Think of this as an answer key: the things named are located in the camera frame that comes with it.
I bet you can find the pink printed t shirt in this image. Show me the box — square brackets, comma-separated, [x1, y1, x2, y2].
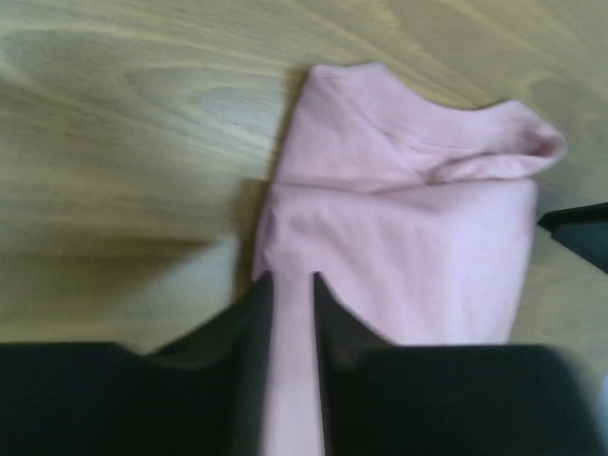
[254, 63, 567, 455]

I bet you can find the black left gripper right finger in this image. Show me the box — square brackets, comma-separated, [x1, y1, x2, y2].
[313, 275, 607, 455]

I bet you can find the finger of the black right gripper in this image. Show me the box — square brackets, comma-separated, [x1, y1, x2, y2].
[538, 202, 608, 273]

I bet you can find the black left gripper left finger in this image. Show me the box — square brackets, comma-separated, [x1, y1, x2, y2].
[1, 274, 274, 455]

